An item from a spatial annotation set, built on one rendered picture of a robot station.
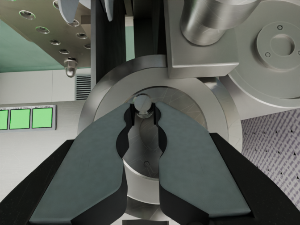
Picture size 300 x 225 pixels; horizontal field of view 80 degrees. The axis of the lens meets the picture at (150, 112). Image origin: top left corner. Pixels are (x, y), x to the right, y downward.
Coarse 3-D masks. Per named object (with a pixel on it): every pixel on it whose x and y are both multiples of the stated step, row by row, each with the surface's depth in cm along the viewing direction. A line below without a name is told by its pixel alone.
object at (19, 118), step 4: (12, 112) 49; (16, 112) 49; (20, 112) 49; (24, 112) 49; (28, 112) 49; (12, 116) 49; (16, 116) 49; (20, 116) 49; (24, 116) 49; (28, 116) 49; (12, 120) 49; (16, 120) 49; (20, 120) 49; (24, 120) 49; (28, 120) 49; (12, 124) 48; (16, 124) 48; (20, 124) 48; (24, 124) 48; (28, 124) 48; (12, 128) 48; (16, 128) 48
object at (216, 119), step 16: (128, 80) 16; (144, 80) 16; (160, 80) 16; (176, 80) 16; (192, 80) 16; (112, 96) 16; (128, 96) 16; (192, 96) 16; (208, 96) 16; (96, 112) 15; (208, 112) 15; (224, 112) 15; (208, 128) 15; (224, 128) 15; (128, 176) 15; (128, 192) 14; (144, 192) 14
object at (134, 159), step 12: (132, 96) 15; (156, 96) 14; (168, 96) 14; (180, 96) 14; (180, 108) 14; (192, 108) 14; (144, 120) 15; (204, 120) 14; (132, 132) 14; (144, 132) 14; (156, 132) 14; (132, 144) 14; (144, 144) 14; (156, 144) 14; (132, 156) 14; (144, 156) 14; (156, 156) 14; (132, 168) 14; (144, 168) 14; (156, 168) 14; (156, 180) 14
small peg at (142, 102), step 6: (138, 96) 12; (144, 96) 12; (150, 96) 12; (132, 102) 12; (138, 102) 12; (144, 102) 12; (150, 102) 12; (138, 108) 12; (144, 108) 12; (150, 108) 12; (138, 114) 12; (144, 114) 12; (150, 114) 13
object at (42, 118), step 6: (48, 108) 49; (36, 114) 49; (42, 114) 49; (48, 114) 49; (36, 120) 49; (42, 120) 48; (48, 120) 48; (36, 126) 48; (42, 126) 48; (48, 126) 48
